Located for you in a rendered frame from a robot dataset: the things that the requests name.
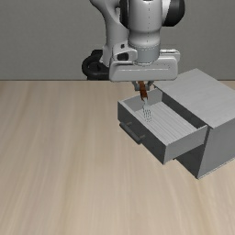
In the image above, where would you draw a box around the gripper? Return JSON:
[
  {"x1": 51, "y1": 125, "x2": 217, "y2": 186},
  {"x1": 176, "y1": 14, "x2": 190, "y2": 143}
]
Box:
[{"x1": 108, "y1": 49, "x2": 182, "y2": 92}]

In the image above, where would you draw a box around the brown-handled silver fork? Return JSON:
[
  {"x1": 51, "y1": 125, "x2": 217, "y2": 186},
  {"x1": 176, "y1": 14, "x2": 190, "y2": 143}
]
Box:
[{"x1": 138, "y1": 80, "x2": 153, "y2": 123}]

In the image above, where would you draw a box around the grey cabinet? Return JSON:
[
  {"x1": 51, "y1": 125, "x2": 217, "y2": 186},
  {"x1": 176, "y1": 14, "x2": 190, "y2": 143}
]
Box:
[{"x1": 152, "y1": 68, "x2": 235, "y2": 180}]

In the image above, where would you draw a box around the open grey drawer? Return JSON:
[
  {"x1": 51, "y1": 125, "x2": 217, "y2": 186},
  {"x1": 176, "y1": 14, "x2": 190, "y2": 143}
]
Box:
[{"x1": 117, "y1": 88, "x2": 209, "y2": 166}]

